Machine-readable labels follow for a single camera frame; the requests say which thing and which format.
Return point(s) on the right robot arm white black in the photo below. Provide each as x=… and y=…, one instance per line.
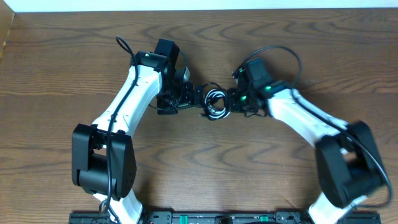
x=349, y=165

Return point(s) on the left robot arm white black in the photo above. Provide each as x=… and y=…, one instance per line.
x=103, y=160

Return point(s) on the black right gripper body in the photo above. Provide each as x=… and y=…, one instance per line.
x=241, y=101

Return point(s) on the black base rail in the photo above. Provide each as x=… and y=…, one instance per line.
x=163, y=217

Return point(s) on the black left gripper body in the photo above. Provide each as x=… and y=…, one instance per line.
x=177, y=96

